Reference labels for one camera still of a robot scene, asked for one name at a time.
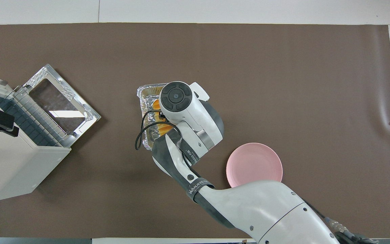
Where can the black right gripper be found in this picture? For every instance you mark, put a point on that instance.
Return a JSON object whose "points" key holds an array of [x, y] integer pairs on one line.
{"points": [[163, 116]]}

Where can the golden ridged bread loaf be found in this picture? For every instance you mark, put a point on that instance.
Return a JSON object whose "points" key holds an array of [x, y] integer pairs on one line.
{"points": [[164, 129]]}

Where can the aluminium foil tray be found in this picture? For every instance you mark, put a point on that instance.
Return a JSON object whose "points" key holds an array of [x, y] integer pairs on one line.
{"points": [[145, 93]]}

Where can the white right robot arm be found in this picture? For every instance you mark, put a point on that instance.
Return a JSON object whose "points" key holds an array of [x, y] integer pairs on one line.
{"points": [[266, 210]]}

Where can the white toaster oven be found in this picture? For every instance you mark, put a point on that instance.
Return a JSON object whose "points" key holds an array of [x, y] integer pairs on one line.
{"points": [[12, 162]]}

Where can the glass oven door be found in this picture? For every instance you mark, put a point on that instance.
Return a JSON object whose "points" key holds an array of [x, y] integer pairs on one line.
{"points": [[52, 98]]}

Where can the pink round plate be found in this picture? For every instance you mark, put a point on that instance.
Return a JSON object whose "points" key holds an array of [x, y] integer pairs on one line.
{"points": [[254, 162]]}

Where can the brown table mat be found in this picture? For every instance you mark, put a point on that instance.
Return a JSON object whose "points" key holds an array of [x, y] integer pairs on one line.
{"points": [[283, 84]]}

